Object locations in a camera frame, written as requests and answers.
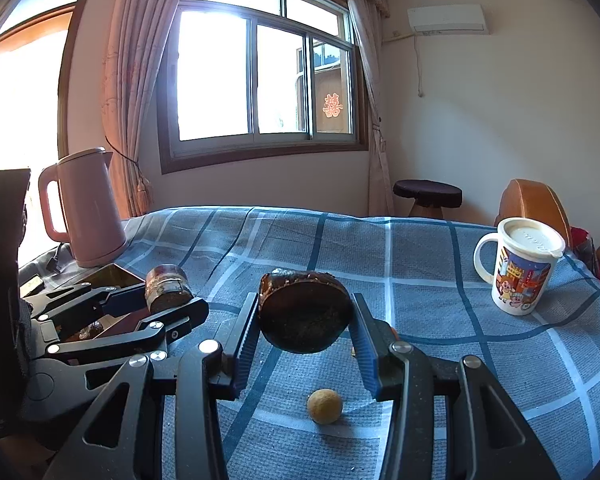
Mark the brown framed sliding window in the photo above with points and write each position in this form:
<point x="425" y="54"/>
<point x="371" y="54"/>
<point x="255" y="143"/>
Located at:
<point x="260" y="85"/>

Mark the blue plaid tablecloth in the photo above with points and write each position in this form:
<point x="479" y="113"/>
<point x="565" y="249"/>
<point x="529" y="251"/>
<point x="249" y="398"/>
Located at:
<point x="430" y="270"/>

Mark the white mug lid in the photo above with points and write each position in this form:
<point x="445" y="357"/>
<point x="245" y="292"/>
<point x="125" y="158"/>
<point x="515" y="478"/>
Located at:
<point x="530" y="237"/>

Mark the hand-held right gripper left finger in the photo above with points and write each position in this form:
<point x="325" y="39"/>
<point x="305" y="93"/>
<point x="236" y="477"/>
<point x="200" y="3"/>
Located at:
<point x="245" y="342"/>

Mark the pink curtain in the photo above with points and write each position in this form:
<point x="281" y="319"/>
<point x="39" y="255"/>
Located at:
<point x="130" y="85"/>
<point x="375" y="125"/>

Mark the pink patterned cloth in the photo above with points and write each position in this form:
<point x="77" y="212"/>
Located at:
<point x="581" y="242"/>

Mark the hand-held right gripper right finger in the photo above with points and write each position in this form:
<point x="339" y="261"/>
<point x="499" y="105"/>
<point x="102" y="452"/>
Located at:
<point x="362" y="347"/>

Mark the bright side window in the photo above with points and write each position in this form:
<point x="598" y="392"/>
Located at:
<point x="25" y="85"/>

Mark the red paper window sticker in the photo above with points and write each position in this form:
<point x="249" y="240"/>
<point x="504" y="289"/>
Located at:
<point x="332" y="105"/>

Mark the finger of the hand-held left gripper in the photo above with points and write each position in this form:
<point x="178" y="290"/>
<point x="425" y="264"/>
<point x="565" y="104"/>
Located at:
<point x="125" y="301"/>
<point x="175" y="320"/>

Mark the white cartoon print mug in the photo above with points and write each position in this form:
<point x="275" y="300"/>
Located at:
<point x="522" y="285"/>

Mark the white wall air conditioner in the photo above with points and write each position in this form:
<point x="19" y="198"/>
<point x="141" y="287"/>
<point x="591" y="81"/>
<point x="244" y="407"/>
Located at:
<point x="447" y="19"/>

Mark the pink electric kettle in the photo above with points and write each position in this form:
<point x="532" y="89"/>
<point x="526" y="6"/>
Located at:
<point x="90" y="210"/>

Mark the dark round stool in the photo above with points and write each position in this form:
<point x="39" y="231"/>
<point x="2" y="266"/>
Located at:
<point x="427" y="192"/>

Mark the brown longan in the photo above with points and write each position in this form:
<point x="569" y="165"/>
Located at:
<point x="325" y="406"/>

